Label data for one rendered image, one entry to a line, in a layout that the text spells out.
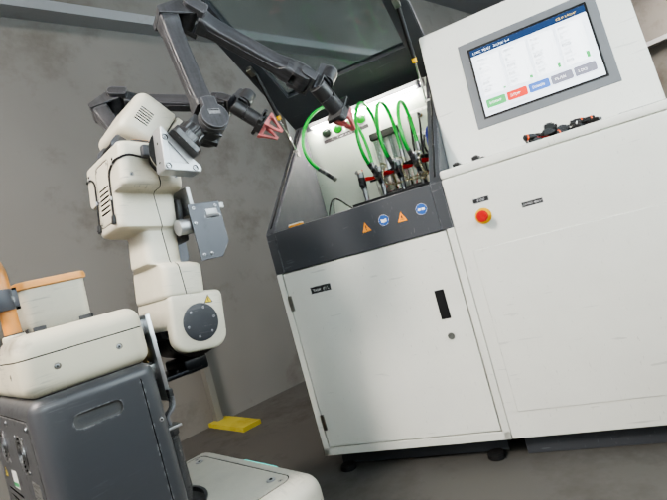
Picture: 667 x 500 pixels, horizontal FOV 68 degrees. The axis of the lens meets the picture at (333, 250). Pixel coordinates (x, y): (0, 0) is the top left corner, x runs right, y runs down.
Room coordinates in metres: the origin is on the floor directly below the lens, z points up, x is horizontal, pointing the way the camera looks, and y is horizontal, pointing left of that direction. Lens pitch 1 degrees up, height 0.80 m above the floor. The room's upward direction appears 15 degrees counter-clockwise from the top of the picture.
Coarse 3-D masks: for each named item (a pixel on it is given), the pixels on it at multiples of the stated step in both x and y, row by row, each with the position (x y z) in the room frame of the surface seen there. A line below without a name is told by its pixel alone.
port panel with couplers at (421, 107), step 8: (416, 104) 2.16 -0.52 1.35; (424, 104) 2.15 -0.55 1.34; (416, 112) 2.17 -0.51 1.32; (424, 112) 2.15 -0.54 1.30; (416, 120) 2.17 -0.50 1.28; (424, 120) 2.16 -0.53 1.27; (408, 128) 2.19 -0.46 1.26; (416, 128) 2.17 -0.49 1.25; (424, 128) 2.16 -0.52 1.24; (424, 152) 2.17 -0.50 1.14
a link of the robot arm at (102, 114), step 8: (104, 96) 1.78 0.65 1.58; (88, 104) 1.75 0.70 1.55; (96, 104) 1.75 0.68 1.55; (104, 104) 1.76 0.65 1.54; (112, 104) 1.80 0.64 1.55; (120, 104) 1.81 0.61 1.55; (96, 112) 1.74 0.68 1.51; (104, 112) 1.75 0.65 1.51; (112, 112) 1.83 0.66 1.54; (96, 120) 1.78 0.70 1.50; (104, 120) 1.73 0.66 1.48; (112, 120) 1.73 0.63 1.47; (104, 128) 1.74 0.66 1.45
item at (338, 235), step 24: (408, 192) 1.68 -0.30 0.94; (336, 216) 1.79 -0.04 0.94; (360, 216) 1.75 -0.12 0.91; (408, 216) 1.68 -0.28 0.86; (432, 216) 1.65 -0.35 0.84; (288, 240) 1.88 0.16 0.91; (312, 240) 1.84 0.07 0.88; (336, 240) 1.80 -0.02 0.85; (360, 240) 1.76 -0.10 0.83; (384, 240) 1.73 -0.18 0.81; (288, 264) 1.89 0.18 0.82; (312, 264) 1.85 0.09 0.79
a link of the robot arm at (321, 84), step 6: (318, 78) 1.59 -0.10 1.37; (324, 78) 1.60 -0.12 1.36; (318, 84) 1.57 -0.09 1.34; (324, 84) 1.57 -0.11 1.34; (330, 84) 1.61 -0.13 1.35; (312, 90) 1.58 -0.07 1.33; (318, 90) 1.56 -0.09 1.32; (324, 90) 1.57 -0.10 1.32; (330, 90) 1.58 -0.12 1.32; (318, 96) 1.58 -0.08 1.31; (324, 96) 1.58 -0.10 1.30; (330, 96) 1.59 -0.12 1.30
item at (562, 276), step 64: (512, 0) 1.81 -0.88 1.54; (448, 64) 1.89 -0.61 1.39; (640, 64) 1.60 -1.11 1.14; (448, 128) 1.86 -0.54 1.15; (512, 128) 1.75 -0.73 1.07; (640, 128) 1.40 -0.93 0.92; (448, 192) 1.62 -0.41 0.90; (512, 192) 1.55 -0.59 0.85; (576, 192) 1.48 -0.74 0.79; (640, 192) 1.41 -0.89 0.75; (512, 256) 1.56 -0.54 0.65; (576, 256) 1.49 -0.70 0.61; (640, 256) 1.43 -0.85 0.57; (512, 320) 1.59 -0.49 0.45; (576, 320) 1.51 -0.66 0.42; (640, 320) 1.45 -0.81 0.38; (512, 384) 1.61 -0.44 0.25; (576, 384) 1.53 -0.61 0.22; (640, 384) 1.46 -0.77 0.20; (576, 448) 1.59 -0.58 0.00
